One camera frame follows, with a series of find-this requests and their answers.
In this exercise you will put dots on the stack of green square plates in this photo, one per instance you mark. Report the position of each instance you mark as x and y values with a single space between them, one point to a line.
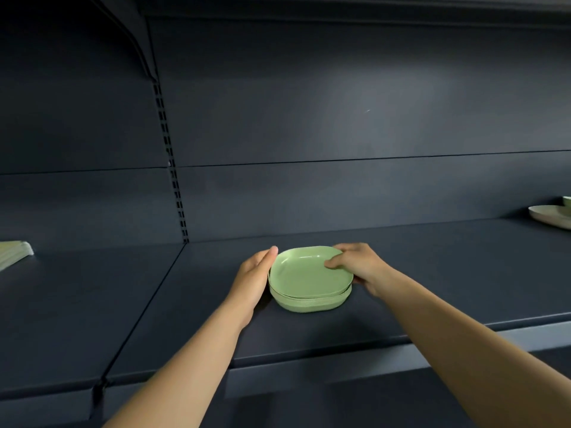
308 280

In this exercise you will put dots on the slotted dark shelf upright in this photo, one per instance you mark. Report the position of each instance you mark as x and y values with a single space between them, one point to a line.
171 173

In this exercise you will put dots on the stack of pale plates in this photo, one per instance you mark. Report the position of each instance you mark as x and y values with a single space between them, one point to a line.
13 253

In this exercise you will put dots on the dark overhead shelf board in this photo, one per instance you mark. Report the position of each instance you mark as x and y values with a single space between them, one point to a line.
357 6

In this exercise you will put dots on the person's left thumb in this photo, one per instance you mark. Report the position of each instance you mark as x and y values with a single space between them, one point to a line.
269 261

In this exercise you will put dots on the person's right forearm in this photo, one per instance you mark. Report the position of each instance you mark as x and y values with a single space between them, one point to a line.
468 356

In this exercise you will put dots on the person's left forearm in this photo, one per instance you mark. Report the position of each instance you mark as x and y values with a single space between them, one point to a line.
187 374

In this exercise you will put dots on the person's right thumb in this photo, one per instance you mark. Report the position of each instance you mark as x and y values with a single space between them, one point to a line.
339 262

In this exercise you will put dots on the person's left hand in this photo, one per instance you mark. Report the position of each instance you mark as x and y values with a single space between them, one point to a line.
249 285

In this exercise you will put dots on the person's right hand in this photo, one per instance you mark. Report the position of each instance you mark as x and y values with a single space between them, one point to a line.
366 269

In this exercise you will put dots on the dark shelf bracket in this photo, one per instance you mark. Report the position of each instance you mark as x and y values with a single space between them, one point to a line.
134 31

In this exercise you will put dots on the white plate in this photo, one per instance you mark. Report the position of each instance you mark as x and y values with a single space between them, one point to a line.
553 216

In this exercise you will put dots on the dark wide shelf board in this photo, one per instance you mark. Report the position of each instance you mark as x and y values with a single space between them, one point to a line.
446 271

